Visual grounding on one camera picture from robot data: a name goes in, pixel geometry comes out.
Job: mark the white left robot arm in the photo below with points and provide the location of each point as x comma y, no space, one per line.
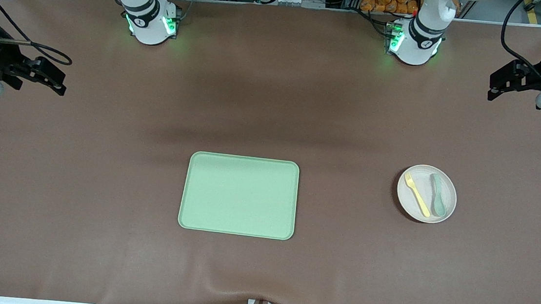
419,42

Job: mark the yellow plastic fork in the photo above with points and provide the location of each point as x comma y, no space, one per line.
417,194

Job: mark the orange netted items pile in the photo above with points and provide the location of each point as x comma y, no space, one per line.
386,0

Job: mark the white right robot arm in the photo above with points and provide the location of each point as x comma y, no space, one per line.
149,28

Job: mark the light green rectangular tray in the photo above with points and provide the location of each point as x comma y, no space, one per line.
237,195

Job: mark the beige round plate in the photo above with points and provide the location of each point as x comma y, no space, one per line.
417,204

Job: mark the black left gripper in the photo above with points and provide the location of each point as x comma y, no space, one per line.
534,78

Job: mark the brown table cover mat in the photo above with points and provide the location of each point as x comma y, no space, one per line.
338,275

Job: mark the teal green plastic spoon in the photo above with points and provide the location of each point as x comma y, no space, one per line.
438,196

